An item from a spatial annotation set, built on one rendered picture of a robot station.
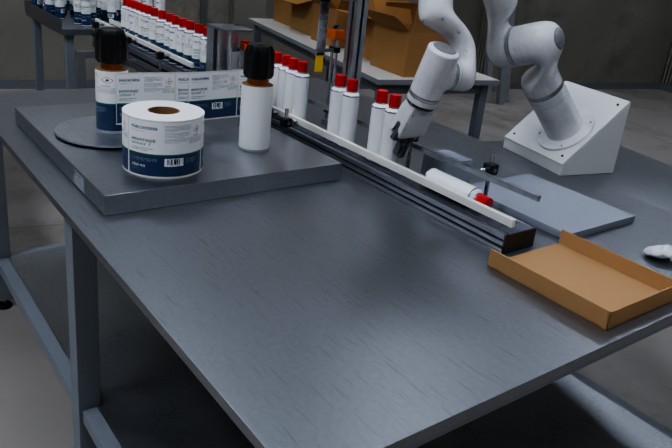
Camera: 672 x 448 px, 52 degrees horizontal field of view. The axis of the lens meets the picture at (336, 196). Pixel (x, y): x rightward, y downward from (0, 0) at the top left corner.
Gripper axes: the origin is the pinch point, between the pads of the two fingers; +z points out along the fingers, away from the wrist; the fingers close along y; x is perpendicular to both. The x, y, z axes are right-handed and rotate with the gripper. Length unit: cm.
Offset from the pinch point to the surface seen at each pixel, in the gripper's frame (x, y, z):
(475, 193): 28.5, 1.2, -8.1
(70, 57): -219, 16, 103
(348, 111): -22.3, 2.1, 2.7
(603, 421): 75, -45, 49
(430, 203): 20.6, 5.1, 1.2
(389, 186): 6.4, 5.6, 7.1
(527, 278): 57, 13, -11
